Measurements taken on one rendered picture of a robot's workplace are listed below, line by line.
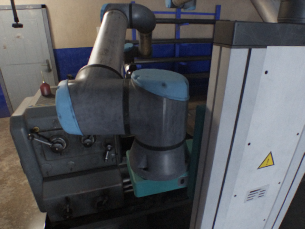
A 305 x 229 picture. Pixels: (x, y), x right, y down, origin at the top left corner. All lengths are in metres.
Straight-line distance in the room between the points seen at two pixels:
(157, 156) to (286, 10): 0.42
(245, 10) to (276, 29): 5.43
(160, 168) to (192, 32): 4.60
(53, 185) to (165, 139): 1.10
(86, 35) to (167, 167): 4.04
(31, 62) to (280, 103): 4.39
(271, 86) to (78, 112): 0.43
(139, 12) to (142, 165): 0.71
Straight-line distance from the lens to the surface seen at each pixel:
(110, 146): 1.30
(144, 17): 1.02
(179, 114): 0.49
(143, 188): 0.58
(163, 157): 0.53
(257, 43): 0.40
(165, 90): 0.45
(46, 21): 4.43
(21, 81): 4.71
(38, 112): 1.31
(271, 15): 1.03
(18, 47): 4.58
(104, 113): 0.48
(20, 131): 1.36
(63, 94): 0.51
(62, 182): 1.48
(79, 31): 4.42
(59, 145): 1.28
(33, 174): 1.53
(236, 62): 0.38
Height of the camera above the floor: 1.77
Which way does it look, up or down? 25 degrees down
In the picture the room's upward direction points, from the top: straight up
